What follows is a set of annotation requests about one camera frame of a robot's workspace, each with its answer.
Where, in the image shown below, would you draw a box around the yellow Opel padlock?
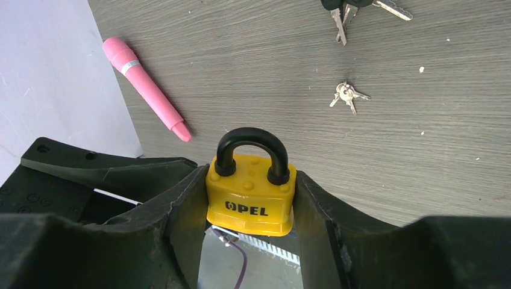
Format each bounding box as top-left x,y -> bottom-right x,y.
205,127 -> 297,237

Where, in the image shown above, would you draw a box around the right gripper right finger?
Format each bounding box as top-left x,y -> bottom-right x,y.
293,172 -> 510,288

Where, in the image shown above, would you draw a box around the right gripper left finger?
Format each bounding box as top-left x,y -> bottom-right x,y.
1,166 -> 208,288

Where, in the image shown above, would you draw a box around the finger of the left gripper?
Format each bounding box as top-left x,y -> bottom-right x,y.
20,137 -> 198,202

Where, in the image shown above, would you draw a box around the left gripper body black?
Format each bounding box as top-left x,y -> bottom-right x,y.
1,165 -> 140,223

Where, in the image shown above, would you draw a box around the small silver keys on table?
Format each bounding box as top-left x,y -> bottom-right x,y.
329,81 -> 372,116

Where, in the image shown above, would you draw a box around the aluminium frame rail front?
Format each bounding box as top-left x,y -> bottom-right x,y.
212,225 -> 301,266

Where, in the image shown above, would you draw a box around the pink marker pen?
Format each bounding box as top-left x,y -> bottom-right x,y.
102,37 -> 192,142

